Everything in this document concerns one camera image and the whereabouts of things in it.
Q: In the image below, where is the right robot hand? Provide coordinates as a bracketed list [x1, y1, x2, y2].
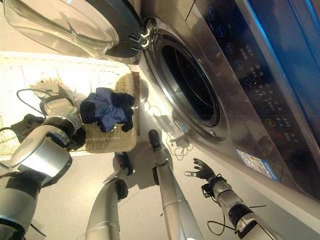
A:
[184, 157, 218, 182]

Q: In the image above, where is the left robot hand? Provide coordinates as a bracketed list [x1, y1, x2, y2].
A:
[37, 77, 79, 102]

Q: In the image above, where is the round glass washing machine door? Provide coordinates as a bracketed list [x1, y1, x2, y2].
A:
[2, 0, 145, 60]

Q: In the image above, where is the silver front-load washing machine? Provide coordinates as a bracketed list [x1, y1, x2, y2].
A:
[136, 0, 320, 202]

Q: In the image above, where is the dark washing machine drum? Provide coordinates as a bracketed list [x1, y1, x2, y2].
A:
[159, 43, 221, 128]

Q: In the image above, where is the silver right robot leg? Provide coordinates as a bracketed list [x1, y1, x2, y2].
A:
[151, 147, 204, 240]

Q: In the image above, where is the silver robot leg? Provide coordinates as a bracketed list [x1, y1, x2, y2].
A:
[151, 147, 204, 240]
[84, 163, 131, 240]

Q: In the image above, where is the blue white energy label sticker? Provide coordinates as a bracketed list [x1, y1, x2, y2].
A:
[236, 149, 280, 182]

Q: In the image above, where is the blue crumpled garment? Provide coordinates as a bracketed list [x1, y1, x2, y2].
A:
[79, 86, 137, 134]

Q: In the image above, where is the dark right robot foot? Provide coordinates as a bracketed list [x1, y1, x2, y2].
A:
[148, 129, 164, 152]

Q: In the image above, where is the dark robot foot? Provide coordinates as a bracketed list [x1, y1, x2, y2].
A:
[148, 129, 164, 152]
[114, 151, 135, 176]

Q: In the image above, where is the white wicker laundry basket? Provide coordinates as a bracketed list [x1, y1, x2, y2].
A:
[0, 51, 141, 163]

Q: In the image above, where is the dark left robot foot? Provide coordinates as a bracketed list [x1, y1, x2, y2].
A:
[114, 151, 135, 176]

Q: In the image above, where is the black door hinge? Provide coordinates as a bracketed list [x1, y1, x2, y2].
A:
[127, 17, 157, 51]

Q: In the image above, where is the silver left robot leg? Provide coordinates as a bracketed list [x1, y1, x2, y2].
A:
[84, 163, 131, 240]

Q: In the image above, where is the dark touch control panel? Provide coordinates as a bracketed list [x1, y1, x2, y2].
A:
[199, 0, 320, 193]

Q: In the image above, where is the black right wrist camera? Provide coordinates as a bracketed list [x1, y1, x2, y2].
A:
[201, 183, 214, 199]

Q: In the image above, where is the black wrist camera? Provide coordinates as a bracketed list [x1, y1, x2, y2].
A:
[201, 183, 214, 199]
[11, 113, 45, 142]

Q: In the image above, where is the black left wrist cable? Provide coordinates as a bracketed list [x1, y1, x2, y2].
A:
[16, 88, 55, 114]

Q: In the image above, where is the white cable with plug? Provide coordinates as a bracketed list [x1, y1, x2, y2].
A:
[167, 133, 195, 161]

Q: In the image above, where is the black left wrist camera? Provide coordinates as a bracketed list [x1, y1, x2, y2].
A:
[11, 113, 45, 142]

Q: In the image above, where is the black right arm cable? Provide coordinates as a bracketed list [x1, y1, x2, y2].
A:
[206, 196, 237, 235]

